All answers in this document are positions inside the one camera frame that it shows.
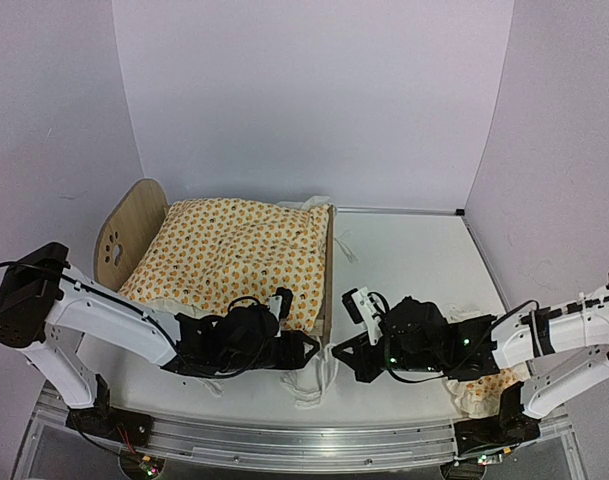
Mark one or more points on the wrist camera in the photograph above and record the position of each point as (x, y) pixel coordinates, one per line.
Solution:
(279, 305)
(362, 308)

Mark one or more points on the small duck print pillow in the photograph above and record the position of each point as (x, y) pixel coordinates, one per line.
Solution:
(480, 398)

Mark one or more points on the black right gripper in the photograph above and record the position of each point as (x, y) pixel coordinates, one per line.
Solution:
(362, 363)

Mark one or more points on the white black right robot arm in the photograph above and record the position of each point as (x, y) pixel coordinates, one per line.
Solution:
(525, 333)

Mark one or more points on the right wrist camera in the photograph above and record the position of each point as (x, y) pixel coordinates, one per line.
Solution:
(362, 308)

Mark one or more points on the wooden pet bed frame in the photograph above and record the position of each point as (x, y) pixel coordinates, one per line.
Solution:
(132, 225)

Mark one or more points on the duck print ruffled cushion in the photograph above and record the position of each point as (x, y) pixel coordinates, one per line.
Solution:
(211, 251)

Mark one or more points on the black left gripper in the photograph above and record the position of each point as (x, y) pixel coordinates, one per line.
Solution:
(294, 345)

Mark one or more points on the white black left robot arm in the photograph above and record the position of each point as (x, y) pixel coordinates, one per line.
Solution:
(42, 295)

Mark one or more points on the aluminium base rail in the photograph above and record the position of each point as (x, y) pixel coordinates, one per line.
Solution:
(254, 426)

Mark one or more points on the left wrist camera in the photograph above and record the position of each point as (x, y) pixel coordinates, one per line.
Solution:
(279, 305)

